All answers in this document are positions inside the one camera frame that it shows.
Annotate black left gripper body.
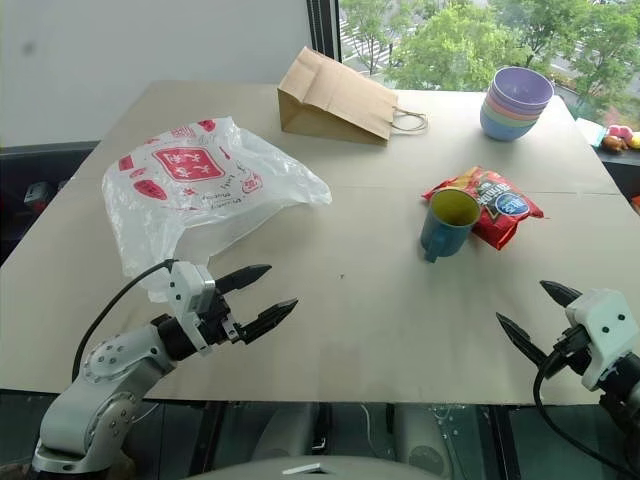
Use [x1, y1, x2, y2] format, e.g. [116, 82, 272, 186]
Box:
[199, 287, 249, 349]

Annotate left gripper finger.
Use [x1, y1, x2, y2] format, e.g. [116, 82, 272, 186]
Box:
[239, 298, 300, 346]
[215, 264, 273, 296]

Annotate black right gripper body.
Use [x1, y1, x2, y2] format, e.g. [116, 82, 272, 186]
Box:
[547, 324, 594, 376]

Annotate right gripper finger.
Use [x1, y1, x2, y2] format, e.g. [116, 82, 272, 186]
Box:
[495, 311, 552, 373]
[539, 280, 584, 312]

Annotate red snack packet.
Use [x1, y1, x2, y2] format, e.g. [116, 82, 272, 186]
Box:
[421, 166, 545, 252]

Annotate clear plastic bag red print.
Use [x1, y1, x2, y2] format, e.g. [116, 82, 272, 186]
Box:
[101, 115, 333, 305]

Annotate blue mug yellow inside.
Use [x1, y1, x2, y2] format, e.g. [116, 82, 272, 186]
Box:
[419, 188, 482, 264]

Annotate grey rounded housing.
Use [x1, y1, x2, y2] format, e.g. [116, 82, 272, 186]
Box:
[394, 404, 454, 476]

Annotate light blue packet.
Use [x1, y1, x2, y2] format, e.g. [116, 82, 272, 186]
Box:
[574, 118, 609, 148]

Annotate colourful plush toys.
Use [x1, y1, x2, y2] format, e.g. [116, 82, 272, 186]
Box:
[601, 124, 640, 153]

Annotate blue bowl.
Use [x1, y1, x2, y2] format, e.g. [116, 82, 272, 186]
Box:
[479, 109, 540, 143]

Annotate green bowl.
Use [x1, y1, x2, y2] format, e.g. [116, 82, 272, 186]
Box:
[481, 101, 546, 124]

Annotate brown paper bag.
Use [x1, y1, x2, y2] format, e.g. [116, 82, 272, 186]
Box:
[276, 46, 430, 147]

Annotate pink bowl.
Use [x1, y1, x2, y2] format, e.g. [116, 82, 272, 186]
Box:
[484, 92, 552, 115]

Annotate purple bowl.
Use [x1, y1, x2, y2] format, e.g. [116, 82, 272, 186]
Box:
[488, 66, 556, 105]

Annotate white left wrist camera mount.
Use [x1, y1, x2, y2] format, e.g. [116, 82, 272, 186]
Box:
[167, 259, 217, 356]

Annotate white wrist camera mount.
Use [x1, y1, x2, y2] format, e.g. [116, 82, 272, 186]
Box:
[167, 259, 217, 356]
[564, 288, 640, 392]

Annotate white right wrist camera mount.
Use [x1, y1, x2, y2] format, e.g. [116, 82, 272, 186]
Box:
[564, 288, 640, 392]

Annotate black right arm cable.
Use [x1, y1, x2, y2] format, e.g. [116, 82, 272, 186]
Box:
[532, 349, 640, 479]

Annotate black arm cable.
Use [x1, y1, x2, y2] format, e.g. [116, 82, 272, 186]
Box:
[71, 258, 177, 384]
[532, 349, 640, 479]

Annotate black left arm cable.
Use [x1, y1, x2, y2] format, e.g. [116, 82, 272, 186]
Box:
[71, 258, 177, 384]

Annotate black window frame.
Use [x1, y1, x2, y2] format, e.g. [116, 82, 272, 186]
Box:
[305, 0, 342, 64]

